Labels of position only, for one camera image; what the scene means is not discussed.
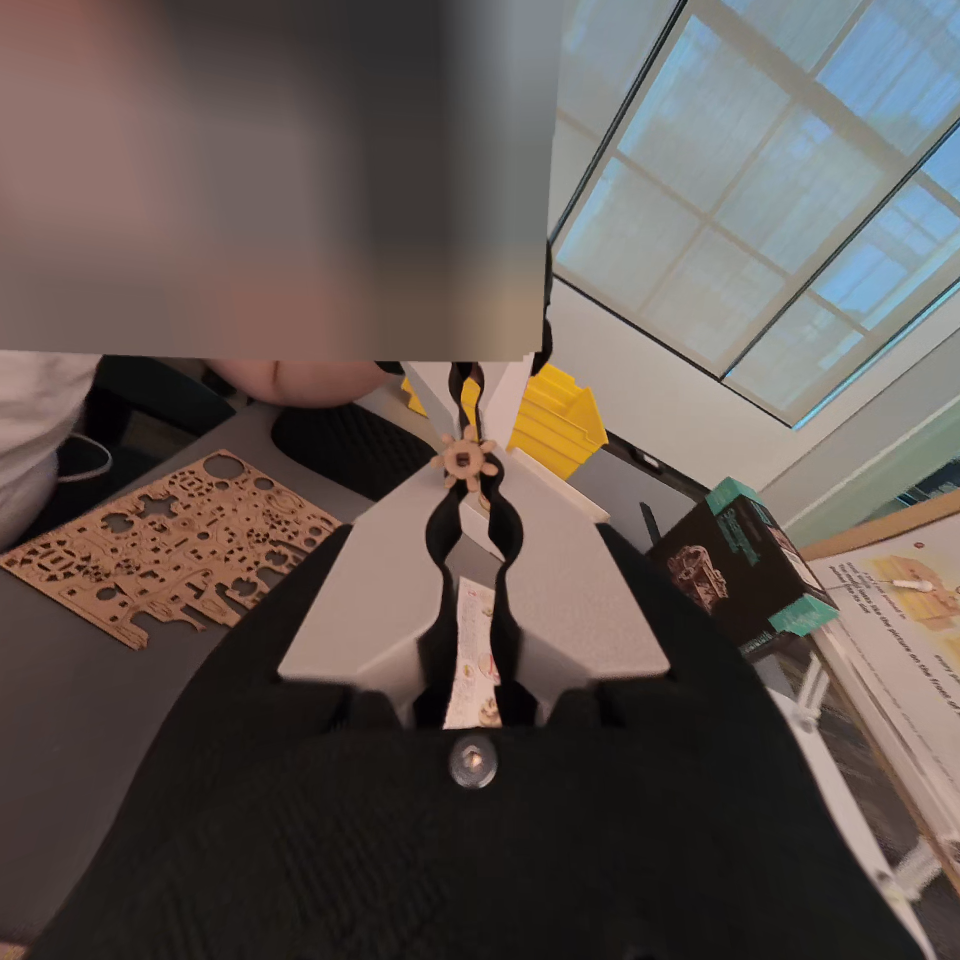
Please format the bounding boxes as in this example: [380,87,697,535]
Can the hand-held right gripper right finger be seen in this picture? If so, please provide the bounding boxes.
[487,469,671,727]

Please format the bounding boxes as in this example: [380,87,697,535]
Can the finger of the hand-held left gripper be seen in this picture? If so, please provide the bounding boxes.
[465,354,535,451]
[401,360,470,451]

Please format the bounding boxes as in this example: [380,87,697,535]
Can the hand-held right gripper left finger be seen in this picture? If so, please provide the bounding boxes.
[277,465,460,727]

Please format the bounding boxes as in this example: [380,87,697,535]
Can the wooden gear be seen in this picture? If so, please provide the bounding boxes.
[429,426,505,494]

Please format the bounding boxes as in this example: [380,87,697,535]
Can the person's left forearm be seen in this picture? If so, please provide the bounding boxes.
[210,358,387,410]

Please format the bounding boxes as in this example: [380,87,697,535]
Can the laser-cut plywood parts sheet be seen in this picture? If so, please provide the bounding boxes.
[0,448,345,652]

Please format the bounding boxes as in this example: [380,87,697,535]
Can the yellow plastic bin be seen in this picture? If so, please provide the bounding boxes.
[401,363,610,479]

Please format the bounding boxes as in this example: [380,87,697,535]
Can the paper instruction sheet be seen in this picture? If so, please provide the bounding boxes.
[442,576,504,730]

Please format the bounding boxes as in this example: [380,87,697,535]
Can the black kit box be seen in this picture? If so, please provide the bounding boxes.
[646,476,841,654]

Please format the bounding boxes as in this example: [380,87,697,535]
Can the white poster stand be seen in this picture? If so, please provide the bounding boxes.
[783,648,948,905]

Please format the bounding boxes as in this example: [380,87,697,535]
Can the large window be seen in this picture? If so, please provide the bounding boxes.
[551,0,960,430]

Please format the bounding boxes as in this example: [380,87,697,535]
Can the laminated instruction poster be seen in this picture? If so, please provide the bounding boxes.
[813,517,960,796]

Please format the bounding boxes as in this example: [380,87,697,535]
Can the thin white cable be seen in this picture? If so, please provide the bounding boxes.
[56,433,114,483]

